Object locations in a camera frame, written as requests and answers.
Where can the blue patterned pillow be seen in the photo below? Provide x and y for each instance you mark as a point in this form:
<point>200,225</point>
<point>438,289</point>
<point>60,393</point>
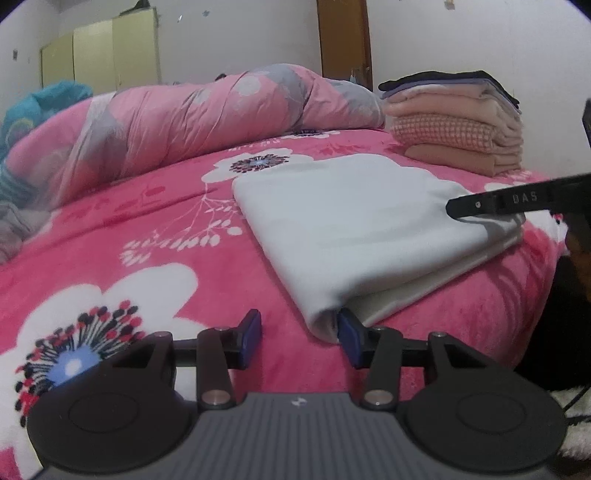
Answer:
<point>41,101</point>

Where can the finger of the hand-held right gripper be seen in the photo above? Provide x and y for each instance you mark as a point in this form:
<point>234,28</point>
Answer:
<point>508,199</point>

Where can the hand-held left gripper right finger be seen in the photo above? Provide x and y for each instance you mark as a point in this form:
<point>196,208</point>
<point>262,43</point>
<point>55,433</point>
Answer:
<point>348,341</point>

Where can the grey garment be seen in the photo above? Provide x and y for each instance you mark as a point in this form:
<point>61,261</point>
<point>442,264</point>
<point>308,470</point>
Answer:
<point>18,230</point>

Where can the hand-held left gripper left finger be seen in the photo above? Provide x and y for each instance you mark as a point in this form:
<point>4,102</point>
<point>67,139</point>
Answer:
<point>251,334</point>

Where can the wooden door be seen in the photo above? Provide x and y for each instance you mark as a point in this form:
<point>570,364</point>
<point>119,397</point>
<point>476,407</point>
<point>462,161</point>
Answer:
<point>344,37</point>

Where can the tan folded garment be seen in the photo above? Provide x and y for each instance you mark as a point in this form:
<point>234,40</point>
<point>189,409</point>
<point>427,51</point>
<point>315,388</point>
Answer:
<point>461,161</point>

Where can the blue face mask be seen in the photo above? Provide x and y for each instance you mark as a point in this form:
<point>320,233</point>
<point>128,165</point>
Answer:
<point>354,76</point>

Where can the white sweatshirt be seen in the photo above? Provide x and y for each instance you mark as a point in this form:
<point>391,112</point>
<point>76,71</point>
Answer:
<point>360,221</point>

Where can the pink floral duvet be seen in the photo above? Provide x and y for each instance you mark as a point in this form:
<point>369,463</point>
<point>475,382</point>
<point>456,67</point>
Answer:
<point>184,120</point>

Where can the pink floral blanket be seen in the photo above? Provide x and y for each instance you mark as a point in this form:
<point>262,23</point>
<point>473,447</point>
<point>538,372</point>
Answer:
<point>161,240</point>

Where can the cream folded garment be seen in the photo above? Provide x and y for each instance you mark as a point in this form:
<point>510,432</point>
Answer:
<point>452,106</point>

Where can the dark bundle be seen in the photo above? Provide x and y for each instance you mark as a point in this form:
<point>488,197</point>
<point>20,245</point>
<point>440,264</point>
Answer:
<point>141,3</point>

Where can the yellow-green wardrobe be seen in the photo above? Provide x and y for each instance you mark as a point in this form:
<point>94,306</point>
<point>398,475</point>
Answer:
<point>101,55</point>

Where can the black folded garment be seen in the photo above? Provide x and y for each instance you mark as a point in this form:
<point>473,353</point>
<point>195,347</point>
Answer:
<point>438,77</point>

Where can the person's black clothing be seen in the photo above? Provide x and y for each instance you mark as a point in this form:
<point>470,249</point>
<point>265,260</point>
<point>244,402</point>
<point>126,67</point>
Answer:
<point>563,323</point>

